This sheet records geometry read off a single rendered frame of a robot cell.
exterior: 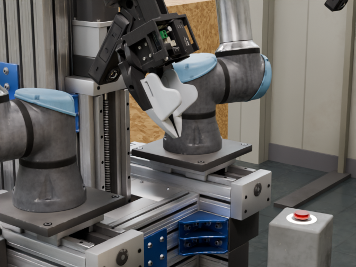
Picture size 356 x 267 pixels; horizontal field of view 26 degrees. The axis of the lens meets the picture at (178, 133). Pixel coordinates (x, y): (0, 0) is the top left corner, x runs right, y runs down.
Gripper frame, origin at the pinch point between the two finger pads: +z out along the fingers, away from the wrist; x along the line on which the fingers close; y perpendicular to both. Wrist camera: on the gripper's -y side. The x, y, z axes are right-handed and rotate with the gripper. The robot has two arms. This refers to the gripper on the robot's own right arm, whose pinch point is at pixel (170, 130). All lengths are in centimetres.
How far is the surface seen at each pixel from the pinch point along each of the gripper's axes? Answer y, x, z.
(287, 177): -211, 338, 39
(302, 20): -175, 366, -52
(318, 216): -30, 73, 28
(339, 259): -138, 244, 77
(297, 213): -32, 68, 25
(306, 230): -29, 64, 29
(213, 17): -132, 212, -52
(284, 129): -218, 365, 10
